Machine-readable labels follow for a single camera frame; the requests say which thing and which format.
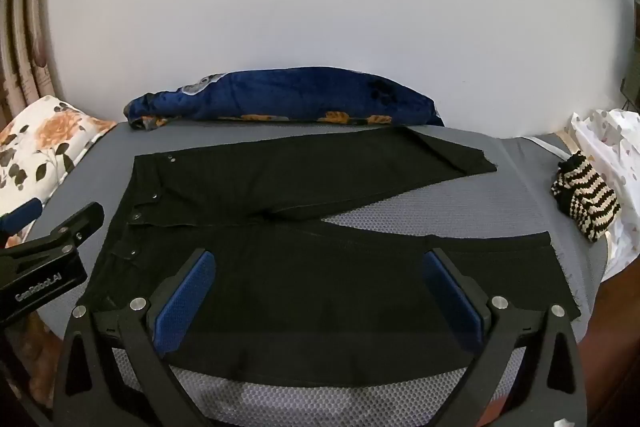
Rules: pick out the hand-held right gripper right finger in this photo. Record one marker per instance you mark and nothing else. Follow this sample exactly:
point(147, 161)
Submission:
point(450, 302)

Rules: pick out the black and cream striped knit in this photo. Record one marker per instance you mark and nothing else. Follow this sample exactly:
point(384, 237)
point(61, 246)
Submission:
point(587, 197)

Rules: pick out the white floral pillow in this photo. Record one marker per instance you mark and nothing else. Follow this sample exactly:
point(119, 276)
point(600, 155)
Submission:
point(45, 132)

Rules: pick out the grey mesh mattress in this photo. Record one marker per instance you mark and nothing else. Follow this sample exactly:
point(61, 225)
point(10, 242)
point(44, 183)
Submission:
point(525, 202)

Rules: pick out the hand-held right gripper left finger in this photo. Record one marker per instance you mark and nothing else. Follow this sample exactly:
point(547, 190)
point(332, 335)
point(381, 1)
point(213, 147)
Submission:
point(184, 302)

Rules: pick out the blue floral blanket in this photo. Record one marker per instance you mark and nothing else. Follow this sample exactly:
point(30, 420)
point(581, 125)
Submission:
point(300, 94)

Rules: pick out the beige patterned curtain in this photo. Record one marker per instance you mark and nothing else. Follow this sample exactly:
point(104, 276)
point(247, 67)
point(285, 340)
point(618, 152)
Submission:
point(20, 57)

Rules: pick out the black pants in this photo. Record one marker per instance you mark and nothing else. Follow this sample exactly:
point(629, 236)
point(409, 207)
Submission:
point(300, 297)

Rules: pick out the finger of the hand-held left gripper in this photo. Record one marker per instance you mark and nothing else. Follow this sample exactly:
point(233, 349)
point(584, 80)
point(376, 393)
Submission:
point(22, 213)
point(75, 224)

